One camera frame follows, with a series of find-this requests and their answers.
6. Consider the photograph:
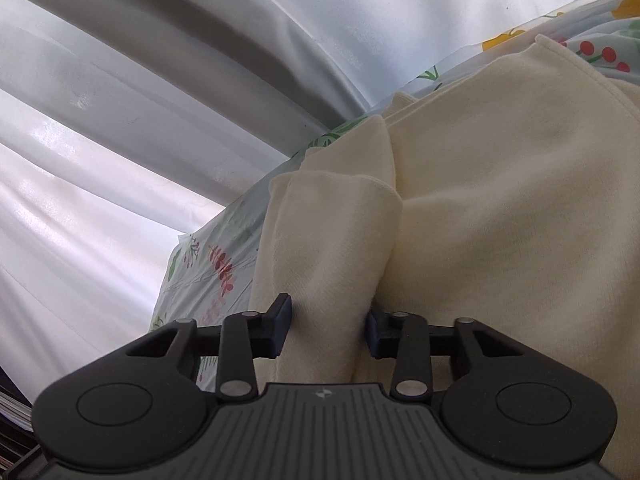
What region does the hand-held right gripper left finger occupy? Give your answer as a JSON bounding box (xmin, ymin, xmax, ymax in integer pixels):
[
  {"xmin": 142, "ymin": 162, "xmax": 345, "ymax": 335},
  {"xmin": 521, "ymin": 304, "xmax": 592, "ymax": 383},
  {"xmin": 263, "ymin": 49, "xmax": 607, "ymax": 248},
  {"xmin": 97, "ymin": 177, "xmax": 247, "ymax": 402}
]
[{"xmin": 125, "ymin": 292, "xmax": 294, "ymax": 402}]

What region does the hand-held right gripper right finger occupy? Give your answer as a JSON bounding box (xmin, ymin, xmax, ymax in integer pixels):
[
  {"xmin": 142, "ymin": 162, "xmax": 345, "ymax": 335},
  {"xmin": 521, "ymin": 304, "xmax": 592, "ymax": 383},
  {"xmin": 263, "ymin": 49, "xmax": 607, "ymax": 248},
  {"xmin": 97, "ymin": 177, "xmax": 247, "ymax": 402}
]
[{"xmin": 364, "ymin": 308, "xmax": 507, "ymax": 402}]

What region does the cream long-sleeve sweater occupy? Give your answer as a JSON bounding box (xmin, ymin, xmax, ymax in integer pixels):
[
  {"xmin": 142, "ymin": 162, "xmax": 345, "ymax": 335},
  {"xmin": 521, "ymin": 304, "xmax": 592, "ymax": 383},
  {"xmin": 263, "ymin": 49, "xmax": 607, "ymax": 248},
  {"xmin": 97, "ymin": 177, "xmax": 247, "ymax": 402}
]
[{"xmin": 248, "ymin": 35, "xmax": 640, "ymax": 480}]

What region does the floral bed sheet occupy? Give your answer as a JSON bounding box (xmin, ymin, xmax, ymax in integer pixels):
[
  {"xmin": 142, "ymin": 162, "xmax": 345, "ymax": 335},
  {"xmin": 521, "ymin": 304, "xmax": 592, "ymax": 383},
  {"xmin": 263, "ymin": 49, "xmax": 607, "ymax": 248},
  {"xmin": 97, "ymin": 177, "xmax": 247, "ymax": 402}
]
[{"xmin": 150, "ymin": 0, "xmax": 640, "ymax": 392}]

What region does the white curtain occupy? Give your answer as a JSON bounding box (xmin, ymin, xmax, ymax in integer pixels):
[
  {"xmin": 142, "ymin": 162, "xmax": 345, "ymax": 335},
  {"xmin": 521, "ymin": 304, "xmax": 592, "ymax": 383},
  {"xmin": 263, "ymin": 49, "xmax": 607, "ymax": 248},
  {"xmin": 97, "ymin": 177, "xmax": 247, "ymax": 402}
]
[{"xmin": 0, "ymin": 0, "xmax": 640, "ymax": 411}]

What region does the stack of magazines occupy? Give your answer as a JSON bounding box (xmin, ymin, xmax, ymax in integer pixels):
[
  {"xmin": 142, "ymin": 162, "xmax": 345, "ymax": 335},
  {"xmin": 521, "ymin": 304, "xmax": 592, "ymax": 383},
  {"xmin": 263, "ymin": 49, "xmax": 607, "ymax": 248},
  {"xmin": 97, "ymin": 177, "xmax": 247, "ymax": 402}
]
[{"xmin": 0, "ymin": 367, "xmax": 42, "ymax": 463}]

